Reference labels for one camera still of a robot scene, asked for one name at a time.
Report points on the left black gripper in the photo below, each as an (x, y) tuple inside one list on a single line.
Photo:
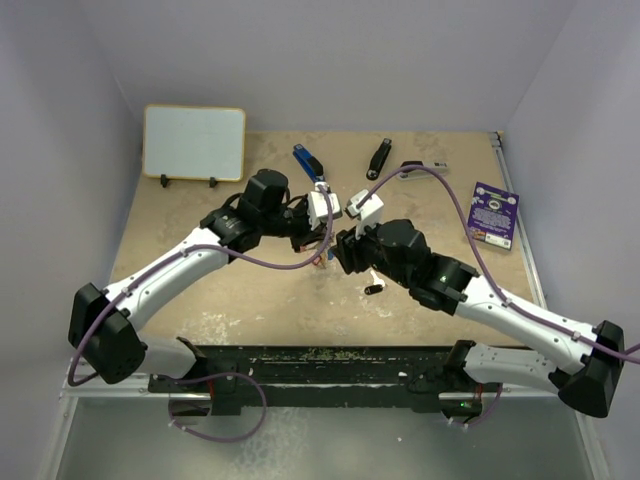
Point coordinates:
[(307, 236)]

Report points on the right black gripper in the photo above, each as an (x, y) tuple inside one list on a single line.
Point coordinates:
[(348, 250)]

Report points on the key with black tag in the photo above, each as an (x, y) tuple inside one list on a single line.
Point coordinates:
[(377, 285)]

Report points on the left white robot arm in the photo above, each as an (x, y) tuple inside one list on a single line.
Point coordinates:
[(106, 322)]

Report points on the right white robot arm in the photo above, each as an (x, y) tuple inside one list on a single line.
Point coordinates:
[(578, 362)]

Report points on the blue stapler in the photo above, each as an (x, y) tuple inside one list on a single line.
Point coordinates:
[(309, 163)]

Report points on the grey black stapler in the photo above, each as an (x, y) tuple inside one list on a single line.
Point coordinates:
[(440, 167)]

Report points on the purple card package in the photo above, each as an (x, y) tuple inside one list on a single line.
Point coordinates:
[(493, 215)]

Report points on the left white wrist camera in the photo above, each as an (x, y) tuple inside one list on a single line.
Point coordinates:
[(321, 203)]

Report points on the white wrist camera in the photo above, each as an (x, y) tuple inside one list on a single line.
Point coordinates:
[(367, 209), (321, 203)]

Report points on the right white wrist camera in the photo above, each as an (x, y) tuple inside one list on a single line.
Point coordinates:
[(367, 209)]

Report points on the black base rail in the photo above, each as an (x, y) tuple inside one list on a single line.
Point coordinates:
[(423, 379)]

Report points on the small whiteboard yellow frame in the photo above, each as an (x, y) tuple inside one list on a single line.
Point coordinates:
[(193, 142)]

